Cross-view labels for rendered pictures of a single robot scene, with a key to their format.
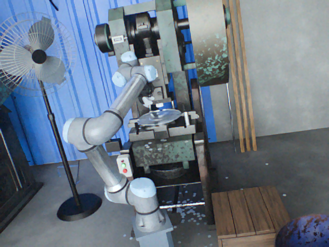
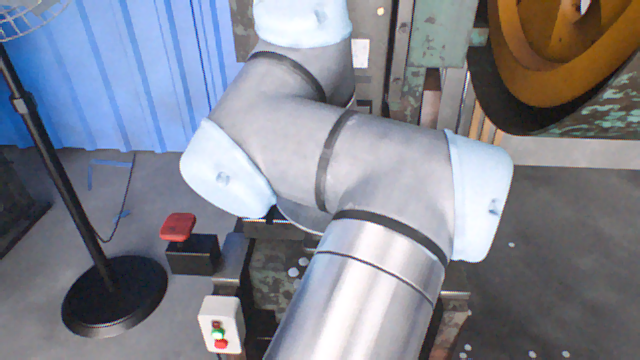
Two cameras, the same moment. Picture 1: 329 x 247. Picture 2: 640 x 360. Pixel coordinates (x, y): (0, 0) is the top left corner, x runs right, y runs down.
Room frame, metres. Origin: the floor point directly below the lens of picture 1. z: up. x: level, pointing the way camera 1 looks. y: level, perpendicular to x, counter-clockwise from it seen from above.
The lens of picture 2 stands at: (1.35, 0.15, 1.32)
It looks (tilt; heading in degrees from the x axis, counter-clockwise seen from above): 37 degrees down; 356
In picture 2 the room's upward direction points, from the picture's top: straight up
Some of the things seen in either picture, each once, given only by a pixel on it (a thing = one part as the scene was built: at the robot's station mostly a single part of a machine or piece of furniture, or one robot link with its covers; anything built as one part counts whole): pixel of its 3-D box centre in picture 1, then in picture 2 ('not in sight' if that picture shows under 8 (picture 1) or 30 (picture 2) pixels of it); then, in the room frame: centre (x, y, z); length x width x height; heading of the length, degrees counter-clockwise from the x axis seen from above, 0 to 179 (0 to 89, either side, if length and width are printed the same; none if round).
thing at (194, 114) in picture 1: (185, 111); not in sight; (2.12, -0.13, 0.76); 0.17 x 0.06 x 0.10; 82
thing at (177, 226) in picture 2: not in sight; (181, 236); (1.96, 0.40, 0.72); 0.07 x 0.06 x 0.08; 172
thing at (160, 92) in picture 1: (153, 76); (348, 59); (2.10, 0.05, 1.04); 0.17 x 0.15 x 0.30; 172
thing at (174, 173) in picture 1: (171, 165); not in sight; (2.15, 0.04, 0.36); 0.34 x 0.34 x 0.10
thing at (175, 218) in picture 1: (175, 201); not in sight; (2.01, 0.06, 0.14); 0.59 x 0.10 x 0.05; 172
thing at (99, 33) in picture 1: (110, 39); not in sight; (2.20, 0.28, 1.31); 0.22 x 0.12 x 0.22; 172
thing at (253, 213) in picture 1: (251, 233); not in sight; (1.48, -0.34, 0.18); 0.40 x 0.38 x 0.35; 174
